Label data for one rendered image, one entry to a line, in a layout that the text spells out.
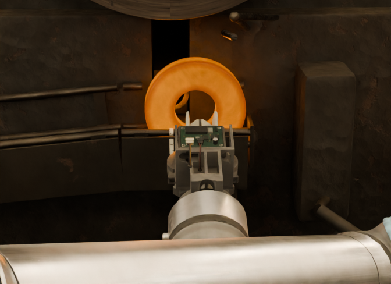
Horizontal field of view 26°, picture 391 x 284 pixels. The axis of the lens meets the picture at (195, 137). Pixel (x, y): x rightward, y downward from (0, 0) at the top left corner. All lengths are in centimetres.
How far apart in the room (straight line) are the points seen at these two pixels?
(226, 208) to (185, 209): 4
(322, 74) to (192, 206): 41
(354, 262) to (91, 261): 29
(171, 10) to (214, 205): 39
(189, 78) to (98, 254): 73
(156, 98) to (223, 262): 67
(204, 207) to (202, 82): 38
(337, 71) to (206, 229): 46
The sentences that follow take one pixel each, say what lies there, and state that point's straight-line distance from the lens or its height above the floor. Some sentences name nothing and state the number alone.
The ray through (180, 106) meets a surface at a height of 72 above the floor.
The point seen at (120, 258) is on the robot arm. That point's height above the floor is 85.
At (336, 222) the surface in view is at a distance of 127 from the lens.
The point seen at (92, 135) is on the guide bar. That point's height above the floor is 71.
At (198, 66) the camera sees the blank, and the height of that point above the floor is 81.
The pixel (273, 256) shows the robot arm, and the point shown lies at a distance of 68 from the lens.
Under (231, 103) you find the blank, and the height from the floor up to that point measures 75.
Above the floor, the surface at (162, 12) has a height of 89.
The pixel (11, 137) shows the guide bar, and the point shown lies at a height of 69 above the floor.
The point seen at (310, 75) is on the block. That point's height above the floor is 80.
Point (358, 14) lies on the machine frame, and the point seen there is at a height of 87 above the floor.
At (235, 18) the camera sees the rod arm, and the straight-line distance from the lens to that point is 113.
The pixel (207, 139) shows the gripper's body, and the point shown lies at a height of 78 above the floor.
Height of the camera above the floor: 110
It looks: 18 degrees down
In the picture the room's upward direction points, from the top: straight up
